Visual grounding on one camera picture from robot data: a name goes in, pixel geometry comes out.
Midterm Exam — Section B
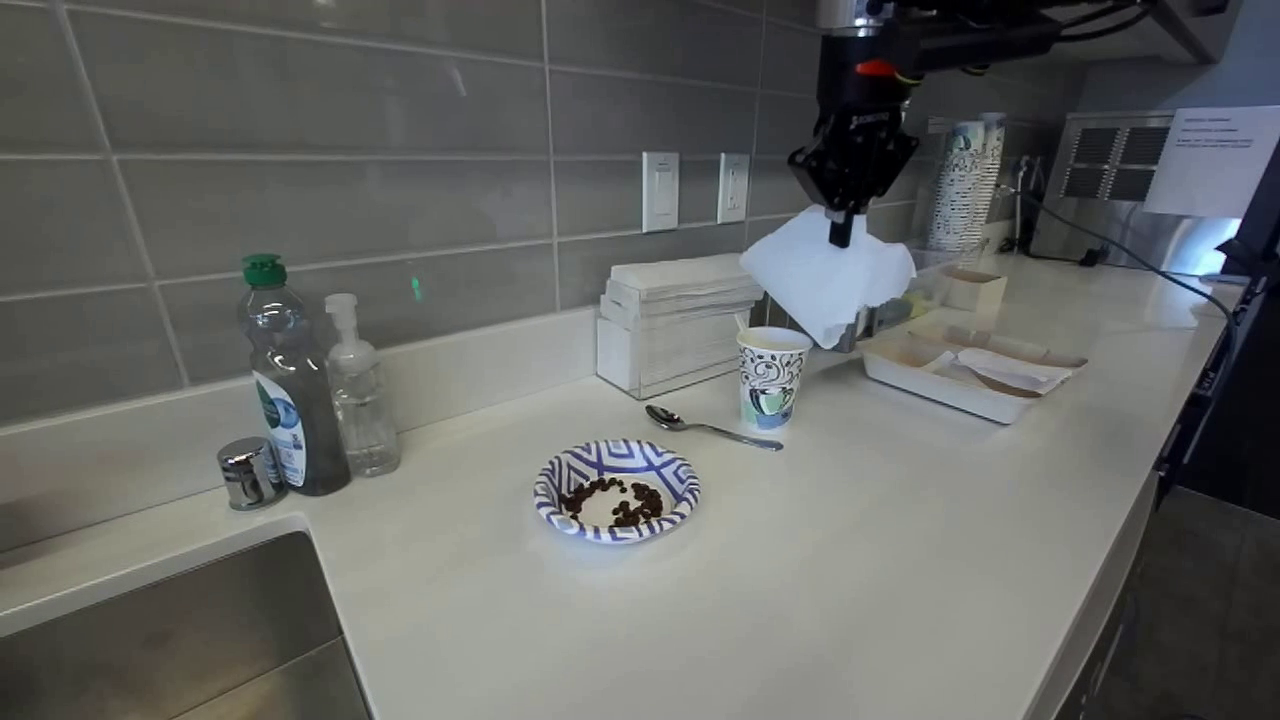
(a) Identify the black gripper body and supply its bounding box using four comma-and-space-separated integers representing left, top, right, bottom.
783, 57, 927, 216

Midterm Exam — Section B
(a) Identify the pile of coffee beans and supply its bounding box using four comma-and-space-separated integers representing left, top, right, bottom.
550, 474, 666, 536

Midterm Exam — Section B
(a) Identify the white folded napkin stack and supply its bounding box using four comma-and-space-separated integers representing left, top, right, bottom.
589, 247, 776, 401

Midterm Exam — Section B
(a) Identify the patterned paper cup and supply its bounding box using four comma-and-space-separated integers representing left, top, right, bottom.
732, 319, 814, 439

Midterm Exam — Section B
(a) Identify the metal spoon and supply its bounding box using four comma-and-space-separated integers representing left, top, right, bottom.
640, 401, 788, 456

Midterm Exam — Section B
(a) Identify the beige clamshell food container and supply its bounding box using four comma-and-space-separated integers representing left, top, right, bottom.
852, 306, 1091, 434

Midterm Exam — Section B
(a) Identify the white paper sign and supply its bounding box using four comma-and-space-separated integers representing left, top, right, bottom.
1139, 101, 1280, 226

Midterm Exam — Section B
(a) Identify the stack of paper cups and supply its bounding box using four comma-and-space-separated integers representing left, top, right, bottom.
924, 110, 1013, 261

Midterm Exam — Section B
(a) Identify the metal napkin holder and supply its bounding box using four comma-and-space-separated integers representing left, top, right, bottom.
745, 287, 888, 359

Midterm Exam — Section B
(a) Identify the black stand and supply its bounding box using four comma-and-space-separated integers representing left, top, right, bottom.
1155, 141, 1280, 530

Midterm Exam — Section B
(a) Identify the white container with orange items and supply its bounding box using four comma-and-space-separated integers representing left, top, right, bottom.
934, 261, 1013, 329

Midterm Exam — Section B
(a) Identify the blue patterned paper plate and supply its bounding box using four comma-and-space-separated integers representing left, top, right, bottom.
527, 434, 709, 553

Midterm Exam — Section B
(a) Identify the white wall outlet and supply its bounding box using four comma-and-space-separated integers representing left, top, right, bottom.
711, 150, 755, 227

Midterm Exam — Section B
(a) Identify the clear pump bottle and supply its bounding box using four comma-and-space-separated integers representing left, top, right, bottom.
318, 287, 402, 483

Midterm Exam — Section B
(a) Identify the dish soap bottle green cap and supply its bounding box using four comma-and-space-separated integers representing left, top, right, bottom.
234, 247, 356, 502

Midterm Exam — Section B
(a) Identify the large embossed white paper towel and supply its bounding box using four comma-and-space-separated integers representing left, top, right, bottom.
734, 202, 924, 356

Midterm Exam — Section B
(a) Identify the white light switch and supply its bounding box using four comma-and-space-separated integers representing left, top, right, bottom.
636, 143, 684, 236

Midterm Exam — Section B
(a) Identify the stainless steel sink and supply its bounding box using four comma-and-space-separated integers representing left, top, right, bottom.
0, 524, 381, 720

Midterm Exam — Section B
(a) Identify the white paper napkin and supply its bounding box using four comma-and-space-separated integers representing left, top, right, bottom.
947, 343, 1080, 401

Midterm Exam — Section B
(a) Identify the chrome faucet knob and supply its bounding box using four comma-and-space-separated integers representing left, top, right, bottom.
211, 434, 285, 518

